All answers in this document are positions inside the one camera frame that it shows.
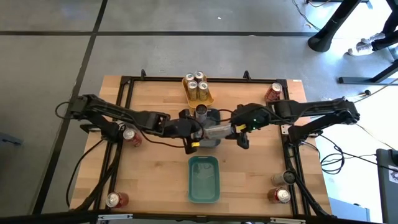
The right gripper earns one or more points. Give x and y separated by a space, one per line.
252 115

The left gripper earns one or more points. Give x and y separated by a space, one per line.
180 129

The slim black-lid grey can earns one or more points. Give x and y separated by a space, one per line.
283 178
217 132
201 112

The dark grey-blue plastic bin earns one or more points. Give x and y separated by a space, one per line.
214 143

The yellow plastic bin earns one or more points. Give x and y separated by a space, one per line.
206 102

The green plastic bin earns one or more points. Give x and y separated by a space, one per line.
203 180

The red soda can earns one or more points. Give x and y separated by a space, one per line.
133 137
279 195
273 92
116 199

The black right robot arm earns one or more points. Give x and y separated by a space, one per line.
311 107

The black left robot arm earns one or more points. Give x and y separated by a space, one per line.
124 113

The grey floor box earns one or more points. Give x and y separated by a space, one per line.
348 209

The black desk foot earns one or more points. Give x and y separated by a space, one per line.
367 80

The person's shoe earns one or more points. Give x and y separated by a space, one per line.
360 49
372 37

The black case with label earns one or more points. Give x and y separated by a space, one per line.
387 186

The black crossbeam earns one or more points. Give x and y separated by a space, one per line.
46 219

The person's leg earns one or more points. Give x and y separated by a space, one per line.
390 25
384 43

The blue-grey floor object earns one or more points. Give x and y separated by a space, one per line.
9 139

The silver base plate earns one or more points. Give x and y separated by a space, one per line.
285 128

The black frame clamp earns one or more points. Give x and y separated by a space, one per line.
143 73
246 75

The black aluminium table frame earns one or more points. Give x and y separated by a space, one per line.
155 78

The silver corner bracket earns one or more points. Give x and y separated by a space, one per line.
287 220
115 216

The black pedestal leg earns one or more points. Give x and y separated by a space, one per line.
326 31

